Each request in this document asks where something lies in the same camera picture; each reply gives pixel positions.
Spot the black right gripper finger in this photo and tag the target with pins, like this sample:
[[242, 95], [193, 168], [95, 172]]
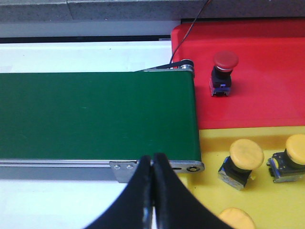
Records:
[[133, 208], [175, 206]]

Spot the yellow mushroom push button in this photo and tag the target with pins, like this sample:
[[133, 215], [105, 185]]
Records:
[[289, 165], [237, 218], [245, 156]]

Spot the red mushroom push button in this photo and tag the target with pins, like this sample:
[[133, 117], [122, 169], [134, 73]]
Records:
[[221, 82]]

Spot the yellow plastic tray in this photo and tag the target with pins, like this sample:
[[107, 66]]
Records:
[[271, 205]]

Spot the red plastic bin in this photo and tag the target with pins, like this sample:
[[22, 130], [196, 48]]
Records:
[[268, 84]]

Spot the grey stone shelf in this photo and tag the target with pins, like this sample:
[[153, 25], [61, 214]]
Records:
[[144, 10]]

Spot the metal conveyor support bracket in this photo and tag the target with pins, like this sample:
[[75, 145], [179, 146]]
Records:
[[123, 170]]

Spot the aluminium conveyor frame rail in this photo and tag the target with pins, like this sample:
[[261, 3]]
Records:
[[71, 164]]

